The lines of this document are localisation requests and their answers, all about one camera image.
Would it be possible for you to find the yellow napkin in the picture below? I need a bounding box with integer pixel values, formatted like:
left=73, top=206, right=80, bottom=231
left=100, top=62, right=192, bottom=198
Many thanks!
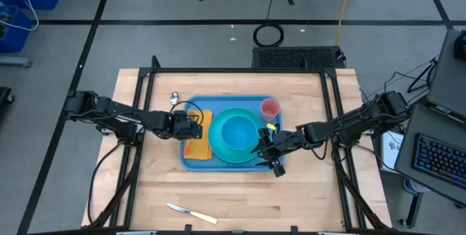
left=183, top=108, right=214, bottom=162

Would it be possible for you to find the yellow hanging cable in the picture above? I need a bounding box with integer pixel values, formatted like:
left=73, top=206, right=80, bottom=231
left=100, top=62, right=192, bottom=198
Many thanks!
left=334, top=0, right=360, bottom=47

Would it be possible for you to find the printed paper sheet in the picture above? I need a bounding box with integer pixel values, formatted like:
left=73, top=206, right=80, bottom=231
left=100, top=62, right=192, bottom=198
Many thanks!
left=380, top=132, right=406, bottom=175

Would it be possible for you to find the pink plastic cup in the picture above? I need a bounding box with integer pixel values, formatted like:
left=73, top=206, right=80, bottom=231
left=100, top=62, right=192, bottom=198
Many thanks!
left=260, top=97, right=282, bottom=123

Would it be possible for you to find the black floor object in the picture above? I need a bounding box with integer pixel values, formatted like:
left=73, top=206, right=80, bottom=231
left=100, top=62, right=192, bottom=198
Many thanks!
left=0, top=86, right=15, bottom=107

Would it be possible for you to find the grey metal bar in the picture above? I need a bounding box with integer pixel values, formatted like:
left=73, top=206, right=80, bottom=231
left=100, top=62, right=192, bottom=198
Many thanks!
left=0, top=56, right=33, bottom=69

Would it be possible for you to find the grey desk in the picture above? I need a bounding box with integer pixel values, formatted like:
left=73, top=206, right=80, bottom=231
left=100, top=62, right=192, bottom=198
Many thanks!
left=425, top=28, right=466, bottom=120
left=394, top=103, right=466, bottom=228

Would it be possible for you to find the blue and white tape roll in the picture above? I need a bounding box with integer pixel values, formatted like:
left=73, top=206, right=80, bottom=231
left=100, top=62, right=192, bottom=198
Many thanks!
left=403, top=176, right=427, bottom=196

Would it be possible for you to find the black perforated metal box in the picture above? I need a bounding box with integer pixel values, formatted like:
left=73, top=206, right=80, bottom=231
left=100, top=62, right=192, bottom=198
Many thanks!
left=251, top=45, right=346, bottom=70

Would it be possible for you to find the knife with cream handle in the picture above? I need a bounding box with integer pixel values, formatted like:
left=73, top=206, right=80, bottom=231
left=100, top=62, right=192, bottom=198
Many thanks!
left=165, top=202, right=218, bottom=225

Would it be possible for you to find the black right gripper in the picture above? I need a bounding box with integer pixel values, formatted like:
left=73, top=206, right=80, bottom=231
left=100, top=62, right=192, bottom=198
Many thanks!
left=250, top=127, right=307, bottom=178

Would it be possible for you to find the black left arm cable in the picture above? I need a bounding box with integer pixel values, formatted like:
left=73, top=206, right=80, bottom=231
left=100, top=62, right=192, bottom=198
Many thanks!
left=86, top=142, right=123, bottom=226

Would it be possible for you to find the blue plastic tray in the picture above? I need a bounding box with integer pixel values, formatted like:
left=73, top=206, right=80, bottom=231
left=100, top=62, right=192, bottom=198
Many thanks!
left=179, top=94, right=286, bottom=172

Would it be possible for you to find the green plastic plate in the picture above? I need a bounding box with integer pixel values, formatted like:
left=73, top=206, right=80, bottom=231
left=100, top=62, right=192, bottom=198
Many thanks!
left=208, top=108, right=265, bottom=164

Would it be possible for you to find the backlit computer keyboard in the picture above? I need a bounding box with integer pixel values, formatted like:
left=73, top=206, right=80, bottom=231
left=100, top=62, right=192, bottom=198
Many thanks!
left=411, top=132, right=466, bottom=191

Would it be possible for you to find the coiled black cable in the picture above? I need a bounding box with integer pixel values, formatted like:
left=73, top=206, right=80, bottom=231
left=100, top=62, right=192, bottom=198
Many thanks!
left=252, top=23, right=285, bottom=48

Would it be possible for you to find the black desk device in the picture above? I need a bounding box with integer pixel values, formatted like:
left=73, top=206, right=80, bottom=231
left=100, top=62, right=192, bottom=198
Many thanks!
left=452, top=30, right=466, bottom=62

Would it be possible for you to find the blue plastic bowl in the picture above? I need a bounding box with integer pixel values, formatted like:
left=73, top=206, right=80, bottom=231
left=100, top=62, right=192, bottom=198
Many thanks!
left=221, top=115, right=258, bottom=151

